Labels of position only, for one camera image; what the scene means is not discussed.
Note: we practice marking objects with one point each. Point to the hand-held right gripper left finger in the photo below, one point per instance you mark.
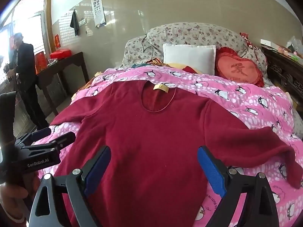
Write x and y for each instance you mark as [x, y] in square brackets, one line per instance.
[98, 167]

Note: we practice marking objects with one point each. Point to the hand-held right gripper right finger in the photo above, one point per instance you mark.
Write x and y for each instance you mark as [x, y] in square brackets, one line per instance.
[210, 167]

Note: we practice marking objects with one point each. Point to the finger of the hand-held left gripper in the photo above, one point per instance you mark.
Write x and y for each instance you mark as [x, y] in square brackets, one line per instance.
[35, 135]
[54, 143]

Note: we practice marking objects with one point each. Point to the dark red sweater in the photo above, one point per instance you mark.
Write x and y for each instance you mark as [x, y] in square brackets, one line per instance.
[153, 146]

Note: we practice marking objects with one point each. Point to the person's left hand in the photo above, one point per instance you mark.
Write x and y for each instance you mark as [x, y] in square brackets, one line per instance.
[11, 194]

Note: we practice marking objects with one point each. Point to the pink penguin print blanket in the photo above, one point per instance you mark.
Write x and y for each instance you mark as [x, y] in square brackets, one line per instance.
[236, 99]

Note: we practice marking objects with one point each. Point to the red bag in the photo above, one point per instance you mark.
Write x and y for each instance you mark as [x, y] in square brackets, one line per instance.
[40, 60]

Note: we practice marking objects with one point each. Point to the dark wooden table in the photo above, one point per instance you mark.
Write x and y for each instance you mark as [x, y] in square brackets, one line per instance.
[66, 61]

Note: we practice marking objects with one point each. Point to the red box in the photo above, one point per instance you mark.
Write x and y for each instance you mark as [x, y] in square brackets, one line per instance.
[60, 53]

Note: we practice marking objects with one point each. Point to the red heart cushion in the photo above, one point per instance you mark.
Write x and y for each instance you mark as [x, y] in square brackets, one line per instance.
[236, 69]

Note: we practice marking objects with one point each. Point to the yellow cloth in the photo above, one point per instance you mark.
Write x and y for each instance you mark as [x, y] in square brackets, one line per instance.
[176, 66]

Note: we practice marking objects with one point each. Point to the white pillow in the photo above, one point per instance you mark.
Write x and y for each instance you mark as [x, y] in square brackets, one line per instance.
[189, 56]

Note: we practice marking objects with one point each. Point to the teal patterned cloth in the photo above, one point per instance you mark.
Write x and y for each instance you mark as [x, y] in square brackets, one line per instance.
[146, 62]

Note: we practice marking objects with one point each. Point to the window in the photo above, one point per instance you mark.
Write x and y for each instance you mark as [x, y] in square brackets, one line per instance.
[26, 16]

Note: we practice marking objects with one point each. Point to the dark hanging cloth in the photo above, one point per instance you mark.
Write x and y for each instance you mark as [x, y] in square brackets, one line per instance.
[75, 22]

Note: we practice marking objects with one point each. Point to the carved wooden cabinet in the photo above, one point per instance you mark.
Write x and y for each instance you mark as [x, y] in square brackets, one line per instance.
[284, 71]

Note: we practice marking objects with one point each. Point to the small floral pillow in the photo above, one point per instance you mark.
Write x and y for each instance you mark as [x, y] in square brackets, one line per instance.
[135, 49]

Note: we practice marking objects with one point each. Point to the red floral cloth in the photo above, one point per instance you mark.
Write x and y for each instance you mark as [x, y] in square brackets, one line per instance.
[248, 40]

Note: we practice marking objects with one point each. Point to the floral folded bedding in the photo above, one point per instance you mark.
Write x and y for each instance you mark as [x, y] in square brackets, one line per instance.
[196, 33]

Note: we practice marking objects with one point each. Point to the eye chart poster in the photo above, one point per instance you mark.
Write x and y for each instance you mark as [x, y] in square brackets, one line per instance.
[98, 10]

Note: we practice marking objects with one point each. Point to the clear plastic bag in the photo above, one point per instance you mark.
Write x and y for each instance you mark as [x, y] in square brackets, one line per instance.
[294, 46]

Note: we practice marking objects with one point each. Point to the red wall decoration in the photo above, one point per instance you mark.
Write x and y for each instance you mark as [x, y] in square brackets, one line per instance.
[57, 40]

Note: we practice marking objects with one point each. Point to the white wall socket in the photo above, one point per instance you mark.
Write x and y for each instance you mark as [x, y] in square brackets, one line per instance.
[82, 22]

